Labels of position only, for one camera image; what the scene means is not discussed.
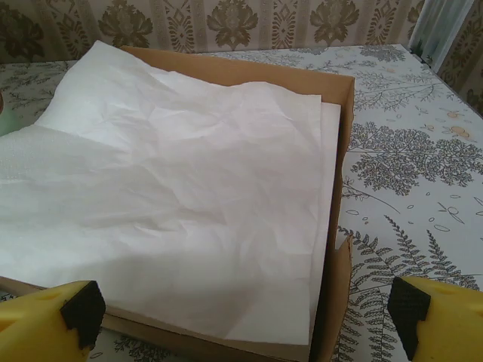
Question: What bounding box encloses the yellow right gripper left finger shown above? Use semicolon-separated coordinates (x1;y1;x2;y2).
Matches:
0;280;106;362

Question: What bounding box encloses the white paper napkin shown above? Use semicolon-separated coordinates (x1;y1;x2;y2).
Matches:
0;40;322;340

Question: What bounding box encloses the brown cardboard box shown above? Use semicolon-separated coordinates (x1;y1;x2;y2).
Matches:
0;45;355;362

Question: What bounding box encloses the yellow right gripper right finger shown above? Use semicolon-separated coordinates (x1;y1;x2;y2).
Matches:
388;276;483;362

